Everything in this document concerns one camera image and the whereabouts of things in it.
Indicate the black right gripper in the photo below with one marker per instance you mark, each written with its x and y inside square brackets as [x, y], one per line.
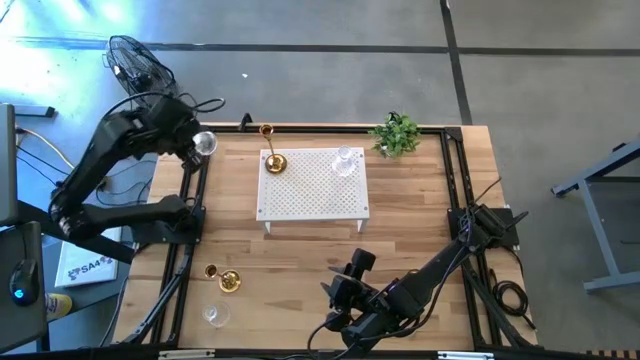
[345, 292]

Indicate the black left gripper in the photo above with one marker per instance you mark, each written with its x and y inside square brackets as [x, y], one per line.
[172, 125]

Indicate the clear glass candle holder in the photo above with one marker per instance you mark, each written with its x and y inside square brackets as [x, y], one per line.
[220, 315]
[344, 167]
[206, 142]

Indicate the tall gold candlestick holder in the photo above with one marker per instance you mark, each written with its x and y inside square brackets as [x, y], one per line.
[230, 281]
[275, 163]

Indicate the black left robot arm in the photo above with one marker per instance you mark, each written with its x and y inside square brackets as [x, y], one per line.
[100, 150]

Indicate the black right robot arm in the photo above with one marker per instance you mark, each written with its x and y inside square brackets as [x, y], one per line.
[430, 275]

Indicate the white perforated metal shelf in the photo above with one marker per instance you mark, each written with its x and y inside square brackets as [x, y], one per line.
[310, 200]

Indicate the black floor fan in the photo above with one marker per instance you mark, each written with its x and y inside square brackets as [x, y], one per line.
[135, 65]

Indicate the black desk beam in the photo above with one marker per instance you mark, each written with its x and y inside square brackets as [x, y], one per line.
[100, 247]

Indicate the white printed box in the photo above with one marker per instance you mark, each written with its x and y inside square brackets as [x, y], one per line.
[85, 267]

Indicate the green potted plant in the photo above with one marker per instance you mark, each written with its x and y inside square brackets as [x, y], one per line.
[395, 137]

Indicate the grey metal foot bar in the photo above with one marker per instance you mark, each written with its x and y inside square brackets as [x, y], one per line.
[35, 111]

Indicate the dark grey panel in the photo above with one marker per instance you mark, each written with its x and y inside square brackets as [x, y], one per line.
[7, 165]

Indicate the black computer mouse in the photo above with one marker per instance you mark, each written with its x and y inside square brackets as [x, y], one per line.
[25, 280]

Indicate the dark desk top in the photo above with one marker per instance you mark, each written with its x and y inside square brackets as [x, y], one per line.
[15, 330]

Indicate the grey metal table base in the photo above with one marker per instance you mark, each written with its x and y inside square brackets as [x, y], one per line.
[602, 240]

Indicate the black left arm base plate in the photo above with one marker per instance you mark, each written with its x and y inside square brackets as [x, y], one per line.
[150, 238]

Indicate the black aluminium table frame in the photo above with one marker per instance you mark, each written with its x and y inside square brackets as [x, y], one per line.
[325, 129]

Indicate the silver aluminium rail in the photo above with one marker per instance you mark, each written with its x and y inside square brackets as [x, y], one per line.
[465, 356]
[187, 355]

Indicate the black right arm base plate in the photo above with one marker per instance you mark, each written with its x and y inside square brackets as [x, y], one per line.
[505, 237]

